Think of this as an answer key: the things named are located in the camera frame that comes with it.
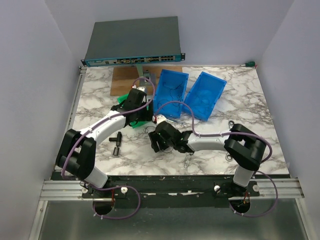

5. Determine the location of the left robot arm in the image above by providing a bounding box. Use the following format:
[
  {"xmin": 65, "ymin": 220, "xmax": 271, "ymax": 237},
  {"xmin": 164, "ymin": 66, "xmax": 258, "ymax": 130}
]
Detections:
[{"xmin": 55, "ymin": 87, "xmax": 153, "ymax": 198}]

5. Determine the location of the blue thin cable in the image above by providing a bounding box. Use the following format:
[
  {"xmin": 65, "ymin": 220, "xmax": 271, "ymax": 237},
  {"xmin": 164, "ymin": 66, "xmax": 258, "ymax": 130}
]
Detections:
[{"xmin": 192, "ymin": 88, "xmax": 216, "ymax": 113}]

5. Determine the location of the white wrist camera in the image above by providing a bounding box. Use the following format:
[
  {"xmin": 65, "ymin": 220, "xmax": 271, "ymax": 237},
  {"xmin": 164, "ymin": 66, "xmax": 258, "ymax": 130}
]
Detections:
[
  {"xmin": 152, "ymin": 114, "xmax": 167, "ymax": 125},
  {"xmin": 131, "ymin": 85, "xmax": 148, "ymax": 93}
]

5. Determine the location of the aluminium side rail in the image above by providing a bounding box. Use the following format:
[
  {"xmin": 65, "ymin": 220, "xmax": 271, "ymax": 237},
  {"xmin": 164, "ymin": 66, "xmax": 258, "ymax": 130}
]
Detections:
[{"xmin": 55, "ymin": 66, "xmax": 87, "ymax": 171}]

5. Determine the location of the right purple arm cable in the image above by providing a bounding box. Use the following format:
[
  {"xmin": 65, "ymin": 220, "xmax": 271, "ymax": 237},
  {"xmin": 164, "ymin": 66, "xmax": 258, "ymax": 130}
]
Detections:
[{"xmin": 152, "ymin": 101, "xmax": 280, "ymax": 218}]

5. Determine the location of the green handled screwdriver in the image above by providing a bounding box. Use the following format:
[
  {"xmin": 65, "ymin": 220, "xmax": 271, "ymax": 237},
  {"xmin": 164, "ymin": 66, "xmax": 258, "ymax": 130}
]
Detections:
[{"xmin": 240, "ymin": 61, "xmax": 257, "ymax": 68}]

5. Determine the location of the small dark metal socket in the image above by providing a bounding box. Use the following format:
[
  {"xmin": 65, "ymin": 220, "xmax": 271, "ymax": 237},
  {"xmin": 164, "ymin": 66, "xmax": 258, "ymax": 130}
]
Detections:
[{"xmin": 112, "ymin": 146, "xmax": 120, "ymax": 157}]

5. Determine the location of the blue plastic bin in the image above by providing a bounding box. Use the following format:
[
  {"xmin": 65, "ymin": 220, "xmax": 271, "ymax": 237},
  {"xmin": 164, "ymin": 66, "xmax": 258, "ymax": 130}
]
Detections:
[
  {"xmin": 184, "ymin": 72, "xmax": 227, "ymax": 121},
  {"xmin": 153, "ymin": 69, "xmax": 189, "ymax": 118}
]

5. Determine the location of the chrome combination wrench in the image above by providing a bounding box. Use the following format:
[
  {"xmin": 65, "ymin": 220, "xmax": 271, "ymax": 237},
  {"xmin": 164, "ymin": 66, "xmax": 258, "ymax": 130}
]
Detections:
[{"xmin": 166, "ymin": 118, "xmax": 187, "ymax": 128}]

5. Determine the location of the grey network switch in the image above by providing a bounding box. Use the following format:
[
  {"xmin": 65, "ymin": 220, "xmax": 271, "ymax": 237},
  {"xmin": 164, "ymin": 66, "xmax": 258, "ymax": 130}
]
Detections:
[{"xmin": 81, "ymin": 16, "xmax": 186, "ymax": 67}]

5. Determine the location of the grey metal stand bracket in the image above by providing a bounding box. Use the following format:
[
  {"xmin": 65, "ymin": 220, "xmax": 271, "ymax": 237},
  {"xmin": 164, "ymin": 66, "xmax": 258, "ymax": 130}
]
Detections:
[{"xmin": 135, "ymin": 64, "xmax": 157, "ymax": 87}]

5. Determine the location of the right blue plastic bin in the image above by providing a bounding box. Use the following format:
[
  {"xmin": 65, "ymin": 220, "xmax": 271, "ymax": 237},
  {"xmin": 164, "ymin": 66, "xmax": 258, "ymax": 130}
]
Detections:
[{"xmin": 184, "ymin": 72, "xmax": 227, "ymax": 121}]

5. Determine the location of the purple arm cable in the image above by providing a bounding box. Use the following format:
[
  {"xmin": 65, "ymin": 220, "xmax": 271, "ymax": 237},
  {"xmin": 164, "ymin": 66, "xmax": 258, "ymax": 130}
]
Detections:
[
  {"xmin": 60, "ymin": 76, "xmax": 157, "ymax": 221},
  {"xmin": 152, "ymin": 101, "xmax": 280, "ymax": 218}
]

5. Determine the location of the green plastic bin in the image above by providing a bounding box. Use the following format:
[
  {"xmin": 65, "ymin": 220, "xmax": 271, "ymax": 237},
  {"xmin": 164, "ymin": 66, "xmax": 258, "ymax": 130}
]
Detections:
[{"xmin": 117, "ymin": 94, "xmax": 154, "ymax": 129}]

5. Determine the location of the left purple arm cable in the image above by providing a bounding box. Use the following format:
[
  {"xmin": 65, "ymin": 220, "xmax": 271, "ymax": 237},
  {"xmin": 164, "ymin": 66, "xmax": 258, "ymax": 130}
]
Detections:
[{"xmin": 60, "ymin": 76, "xmax": 157, "ymax": 221}]

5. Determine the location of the grey ratchet wrench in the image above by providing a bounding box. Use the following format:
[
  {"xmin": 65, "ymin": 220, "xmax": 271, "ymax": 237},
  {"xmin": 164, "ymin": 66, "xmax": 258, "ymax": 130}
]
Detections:
[{"xmin": 225, "ymin": 120, "xmax": 235, "ymax": 162}]

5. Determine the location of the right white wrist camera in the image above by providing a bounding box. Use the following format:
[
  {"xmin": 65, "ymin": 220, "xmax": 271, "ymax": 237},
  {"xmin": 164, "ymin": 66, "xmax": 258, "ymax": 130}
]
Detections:
[{"xmin": 152, "ymin": 114, "xmax": 167, "ymax": 125}]

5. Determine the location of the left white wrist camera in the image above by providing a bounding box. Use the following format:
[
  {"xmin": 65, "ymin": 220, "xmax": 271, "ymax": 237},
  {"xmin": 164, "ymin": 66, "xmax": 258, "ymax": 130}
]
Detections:
[{"xmin": 131, "ymin": 85, "xmax": 148, "ymax": 93}]

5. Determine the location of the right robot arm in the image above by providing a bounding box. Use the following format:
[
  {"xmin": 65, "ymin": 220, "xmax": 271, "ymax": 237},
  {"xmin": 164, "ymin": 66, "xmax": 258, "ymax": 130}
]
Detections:
[{"xmin": 148, "ymin": 121, "xmax": 272, "ymax": 196}]

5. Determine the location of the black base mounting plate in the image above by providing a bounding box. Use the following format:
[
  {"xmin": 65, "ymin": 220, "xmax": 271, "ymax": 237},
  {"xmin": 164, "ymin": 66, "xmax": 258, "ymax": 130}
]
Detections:
[{"xmin": 51, "ymin": 171, "xmax": 261, "ymax": 209}]

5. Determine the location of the left blue plastic bin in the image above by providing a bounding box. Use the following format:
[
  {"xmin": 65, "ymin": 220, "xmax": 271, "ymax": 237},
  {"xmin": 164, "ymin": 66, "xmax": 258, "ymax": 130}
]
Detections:
[{"xmin": 153, "ymin": 69, "xmax": 189, "ymax": 118}]

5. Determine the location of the wooden base board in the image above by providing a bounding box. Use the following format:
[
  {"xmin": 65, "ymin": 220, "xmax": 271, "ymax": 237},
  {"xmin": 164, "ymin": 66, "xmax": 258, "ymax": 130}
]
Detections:
[{"xmin": 110, "ymin": 65, "xmax": 183, "ymax": 97}]

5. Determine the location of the black T-shaped tool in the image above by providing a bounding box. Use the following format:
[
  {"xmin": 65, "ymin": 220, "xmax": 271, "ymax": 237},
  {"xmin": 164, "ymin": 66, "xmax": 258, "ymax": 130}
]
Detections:
[{"xmin": 108, "ymin": 131, "xmax": 123, "ymax": 147}]

